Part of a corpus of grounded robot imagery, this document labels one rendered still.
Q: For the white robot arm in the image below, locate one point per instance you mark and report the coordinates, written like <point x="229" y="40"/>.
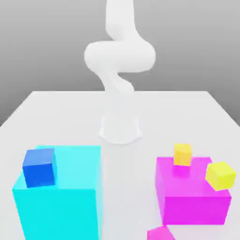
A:
<point x="120" y="54"/>

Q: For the large cyan box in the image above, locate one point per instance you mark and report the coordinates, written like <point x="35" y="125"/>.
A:
<point x="56" y="210"/>

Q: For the large magenta box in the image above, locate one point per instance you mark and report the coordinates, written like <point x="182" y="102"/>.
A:
<point x="195" y="208"/>

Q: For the small magenta cube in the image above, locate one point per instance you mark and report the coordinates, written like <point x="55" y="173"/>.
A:
<point x="159" y="234"/>

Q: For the small blue cube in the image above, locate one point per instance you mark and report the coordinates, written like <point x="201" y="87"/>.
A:
<point x="38" y="173"/>

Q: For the small lime-yellow cube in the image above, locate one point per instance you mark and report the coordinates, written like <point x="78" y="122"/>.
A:
<point x="220" y="176"/>

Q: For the small orange-yellow cube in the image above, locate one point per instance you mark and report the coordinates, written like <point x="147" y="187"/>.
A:
<point x="182" y="155"/>

